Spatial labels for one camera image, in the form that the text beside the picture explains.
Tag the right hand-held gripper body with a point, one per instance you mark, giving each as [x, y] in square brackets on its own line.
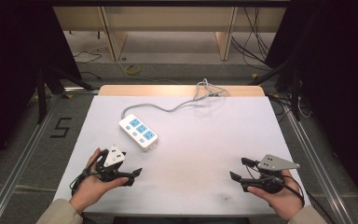
[275, 163]

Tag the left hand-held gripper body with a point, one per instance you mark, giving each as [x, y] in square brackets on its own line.
[108, 174]

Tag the person's left hand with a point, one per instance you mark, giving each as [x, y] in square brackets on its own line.
[88, 189]

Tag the person's right hand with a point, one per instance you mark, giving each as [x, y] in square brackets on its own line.
[286, 202]

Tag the white power strip blue sockets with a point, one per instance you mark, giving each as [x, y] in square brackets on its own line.
[133, 132]

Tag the white table cover sheet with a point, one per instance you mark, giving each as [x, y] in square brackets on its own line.
[199, 149]

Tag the black metal stand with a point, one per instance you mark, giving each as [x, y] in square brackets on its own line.
[287, 84]

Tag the yellow tape roll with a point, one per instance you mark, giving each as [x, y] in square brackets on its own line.
[133, 69]

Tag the black tripod stand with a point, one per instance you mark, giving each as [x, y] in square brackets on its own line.
[51, 84]

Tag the black curtain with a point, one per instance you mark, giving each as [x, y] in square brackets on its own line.
[12, 62]
[338, 77]

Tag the aluminium floor rail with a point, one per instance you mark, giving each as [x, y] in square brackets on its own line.
[320, 168]
[21, 158]

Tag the light wooden desk frame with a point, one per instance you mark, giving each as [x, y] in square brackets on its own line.
[167, 21]

